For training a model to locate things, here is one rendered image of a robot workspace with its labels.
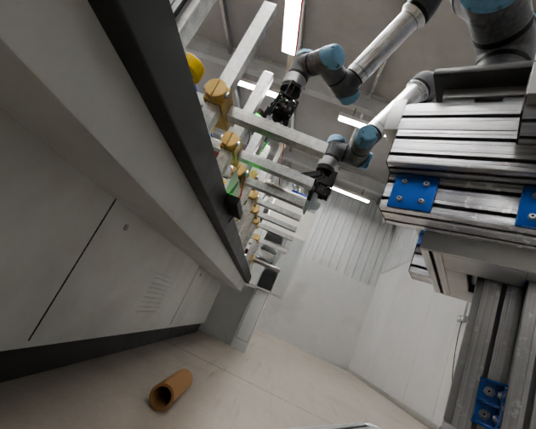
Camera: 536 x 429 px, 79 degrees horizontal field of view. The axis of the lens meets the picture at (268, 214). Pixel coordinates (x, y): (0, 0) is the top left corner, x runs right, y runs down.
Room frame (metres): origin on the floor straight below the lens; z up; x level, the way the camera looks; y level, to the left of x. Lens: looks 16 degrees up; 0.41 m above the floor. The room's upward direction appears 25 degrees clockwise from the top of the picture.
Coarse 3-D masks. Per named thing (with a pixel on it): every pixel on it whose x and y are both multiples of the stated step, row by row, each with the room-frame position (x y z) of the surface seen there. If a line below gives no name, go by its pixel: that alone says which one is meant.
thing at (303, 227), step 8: (280, 200) 3.44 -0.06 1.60; (288, 208) 3.43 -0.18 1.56; (296, 208) 3.42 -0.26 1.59; (272, 216) 3.44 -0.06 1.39; (280, 216) 3.43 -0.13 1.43; (304, 216) 3.41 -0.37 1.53; (312, 216) 3.40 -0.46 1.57; (272, 224) 3.44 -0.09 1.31; (296, 224) 3.41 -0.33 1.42; (304, 224) 3.40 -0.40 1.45; (288, 232) 3.42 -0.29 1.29; (296, 232) 3.41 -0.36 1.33; (304, 232) 3.40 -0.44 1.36; (304, 240) 3.40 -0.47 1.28
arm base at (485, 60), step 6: (486, 54) 0.57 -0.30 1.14; (492, 54) 0.56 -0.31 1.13; (498, 54) 0.55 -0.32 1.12; (504, 54) 0.54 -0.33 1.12; (510, 54) 0.54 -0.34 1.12; (516, 54) 0.53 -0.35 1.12; (522, 54) 0.53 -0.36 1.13; (480, 60) 0.58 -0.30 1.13; (486, 60) 0.57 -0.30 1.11; (492, 60) 0.55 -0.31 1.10; (498, 60) 0.54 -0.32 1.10; (504, 60) 0.54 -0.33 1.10; (510, 60) 0.53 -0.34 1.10; (516, 60) 0.53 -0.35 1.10; (522, 60) 0.53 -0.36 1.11
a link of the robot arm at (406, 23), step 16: (416, 0) 0.77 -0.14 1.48; (432, 0) 0.76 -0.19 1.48; (400, 16) 0.81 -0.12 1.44; (416, 16) 0.79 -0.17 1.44; (384, 32) 0.84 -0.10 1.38; (400, 32) 0.82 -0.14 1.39; (368, 48) 0.87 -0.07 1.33; (384, 48) 0.85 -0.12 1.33; (352, 64) 0.90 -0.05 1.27; (368, 64) 0.88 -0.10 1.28; (352, 80) 0.91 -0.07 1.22; (336, 96) 0.97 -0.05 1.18; (352, 96) 0.95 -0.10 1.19
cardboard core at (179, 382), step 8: (176, 376) 1.33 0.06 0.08; (184, 376) 1.39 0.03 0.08; (160, 384) 1.21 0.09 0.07; (168, 384) 1.21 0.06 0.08; (176, 384) 1.26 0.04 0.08; (184, 384) 1.35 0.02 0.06; (152, 392) 1.21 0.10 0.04; (160, 392) 1.30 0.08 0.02; (168, 392) 1.37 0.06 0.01; (176, 392) 1.23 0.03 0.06; (152, 400) 1.21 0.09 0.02; (160, 400) 1.26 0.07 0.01; (168, 400) 1.29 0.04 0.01; (160, 408) 1.20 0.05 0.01
